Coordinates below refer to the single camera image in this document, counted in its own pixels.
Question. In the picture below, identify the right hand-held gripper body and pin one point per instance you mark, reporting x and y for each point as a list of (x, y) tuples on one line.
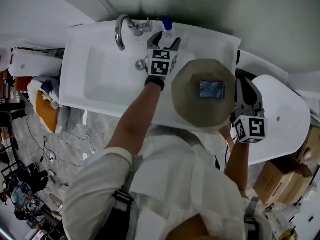
[(257, 129)]

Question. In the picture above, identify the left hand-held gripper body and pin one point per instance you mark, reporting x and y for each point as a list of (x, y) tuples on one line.
[(160, 67)]

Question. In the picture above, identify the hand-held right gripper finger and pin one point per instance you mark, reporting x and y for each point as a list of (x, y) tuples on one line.
[(257, 101), (240, 96)]

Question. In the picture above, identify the white bottle with blue cap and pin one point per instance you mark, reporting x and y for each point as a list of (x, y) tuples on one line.
[(167, 29)]

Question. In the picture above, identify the blue-grey sponge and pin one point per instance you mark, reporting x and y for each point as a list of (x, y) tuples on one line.
[(210, 89)]

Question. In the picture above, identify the person's left forearm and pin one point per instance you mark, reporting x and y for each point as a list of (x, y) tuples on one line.
[(132, 124)]

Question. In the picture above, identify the person's right forearm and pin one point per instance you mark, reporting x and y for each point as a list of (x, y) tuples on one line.
[(237, 164)]

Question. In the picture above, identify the chrome sink drain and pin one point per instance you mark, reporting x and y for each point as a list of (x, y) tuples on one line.
[(140, 64)]

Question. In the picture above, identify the white bathtub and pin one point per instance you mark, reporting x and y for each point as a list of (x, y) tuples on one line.
[(282, 101)]

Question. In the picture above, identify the chrome faucet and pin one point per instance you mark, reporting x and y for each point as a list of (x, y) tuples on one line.
[(119, 34)]

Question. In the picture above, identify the small cardboard box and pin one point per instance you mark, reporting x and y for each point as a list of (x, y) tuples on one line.
[(310, 149)]

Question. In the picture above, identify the large cardboard box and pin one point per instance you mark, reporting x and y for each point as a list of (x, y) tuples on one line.
[(280, 184)]

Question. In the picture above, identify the white sink vanity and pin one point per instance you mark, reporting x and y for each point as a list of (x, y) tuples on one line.
[(100, 71)]

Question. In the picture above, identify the person's white shirt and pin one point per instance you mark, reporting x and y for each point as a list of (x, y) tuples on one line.
[(175, 184)]

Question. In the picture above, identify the white carton box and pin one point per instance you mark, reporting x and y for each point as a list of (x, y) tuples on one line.
[(35, 64)]

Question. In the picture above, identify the orange cushion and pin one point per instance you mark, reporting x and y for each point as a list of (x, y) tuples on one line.
[(46, 111)]

